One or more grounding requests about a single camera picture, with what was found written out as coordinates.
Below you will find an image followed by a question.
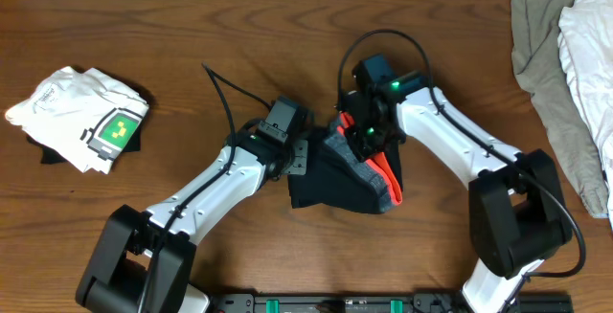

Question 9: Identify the black leggings red waistband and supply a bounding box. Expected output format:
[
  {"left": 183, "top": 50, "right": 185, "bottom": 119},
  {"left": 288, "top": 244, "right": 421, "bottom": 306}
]
[{"left": 288, "top": 112, "right": 403, "bottom": 214}]

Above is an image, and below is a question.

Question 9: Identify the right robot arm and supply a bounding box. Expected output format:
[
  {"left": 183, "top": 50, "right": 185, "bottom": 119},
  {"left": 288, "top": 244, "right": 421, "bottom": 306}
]
[{"left": 338, "top": 72, "right": 582, "bottom": 312}]

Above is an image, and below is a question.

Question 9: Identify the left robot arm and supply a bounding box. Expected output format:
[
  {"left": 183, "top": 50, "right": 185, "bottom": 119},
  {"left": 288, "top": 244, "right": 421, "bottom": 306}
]
[{"left": 75, "top": 130, "right": 307, "bottom": 312}]

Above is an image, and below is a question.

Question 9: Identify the beige garment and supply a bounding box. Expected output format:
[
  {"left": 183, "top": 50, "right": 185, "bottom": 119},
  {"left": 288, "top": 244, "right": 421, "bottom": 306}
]
[{"left": 511, "top": 0, "right": 608, "bottom": 218}]

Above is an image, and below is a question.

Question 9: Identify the folded white graphic t-shirt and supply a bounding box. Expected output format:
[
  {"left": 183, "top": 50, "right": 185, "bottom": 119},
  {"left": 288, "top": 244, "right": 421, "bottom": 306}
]
[{"left": 5, "top": 66, "right": 148, "bottom": 174}]

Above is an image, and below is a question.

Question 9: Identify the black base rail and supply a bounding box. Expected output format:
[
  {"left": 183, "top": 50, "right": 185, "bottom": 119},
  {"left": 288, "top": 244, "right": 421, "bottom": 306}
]
[{"left": 210, "top": 292, "right": 575, "bottom": 313}]

